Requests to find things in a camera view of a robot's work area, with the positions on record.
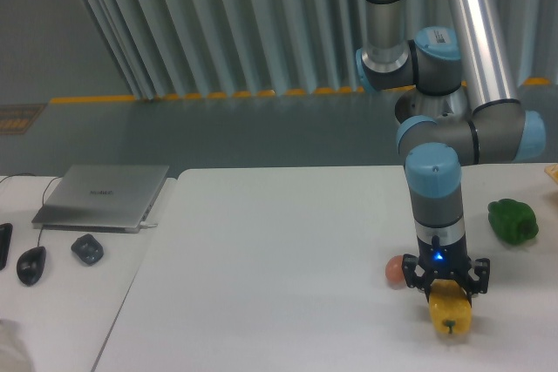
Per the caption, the yellow bell pepper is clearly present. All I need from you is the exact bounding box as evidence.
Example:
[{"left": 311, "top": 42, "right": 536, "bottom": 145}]
[{"left": 428, "top": 280, "right": 472, "bottom": 335}]

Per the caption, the silver laptop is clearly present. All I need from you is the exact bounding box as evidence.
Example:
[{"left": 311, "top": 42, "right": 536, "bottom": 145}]
[{"left": 32, "top": 165, "right": 169, "bottom": 233}]

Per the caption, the black keyboard edge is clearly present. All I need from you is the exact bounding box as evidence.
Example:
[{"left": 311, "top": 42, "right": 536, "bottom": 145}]
[{"left": 0, "top": 223, "right": 13, "bottom": 270}]

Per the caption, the yellow wicker basket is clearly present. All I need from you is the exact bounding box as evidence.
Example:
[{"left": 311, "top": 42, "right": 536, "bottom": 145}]
[{"left": 544, "top": 164, "right": 558, "bottom": 183}]

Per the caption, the green bell pepper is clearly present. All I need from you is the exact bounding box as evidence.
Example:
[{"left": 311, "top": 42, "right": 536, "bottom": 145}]
[{"left": 487, "top": 199, "right": 539, "bottom": 246}]

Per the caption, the black mouse cable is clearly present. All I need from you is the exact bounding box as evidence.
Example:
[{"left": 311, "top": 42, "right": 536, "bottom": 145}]
[{"left": 0, "top": 172, "right": 59, "bottom": 249}]

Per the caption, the brown egg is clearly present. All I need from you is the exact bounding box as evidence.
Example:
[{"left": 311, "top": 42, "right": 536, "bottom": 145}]
[{"left": 384, "top": 254, "right": 405, "bottom": 288}]

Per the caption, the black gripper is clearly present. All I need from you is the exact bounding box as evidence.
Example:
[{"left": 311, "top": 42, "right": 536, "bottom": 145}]
[{"left": 402, "top": 235, "right": 491, "bottom": 301}]

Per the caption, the small dark grey device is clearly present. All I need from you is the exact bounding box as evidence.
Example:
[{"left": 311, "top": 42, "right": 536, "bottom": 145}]
[{"left": 71, "top": 233, "right": 105, "bottom": 267}]

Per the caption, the black computer mouse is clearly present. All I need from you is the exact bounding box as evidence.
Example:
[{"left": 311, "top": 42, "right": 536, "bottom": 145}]
[{"left": 17, "top": 246, "right": 46, "bottom": 287}]

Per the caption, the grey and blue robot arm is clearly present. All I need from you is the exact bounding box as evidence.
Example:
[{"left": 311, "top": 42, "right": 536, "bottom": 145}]
[{"left": 356, "top": 0, "right": 546, "bottom": 297}]

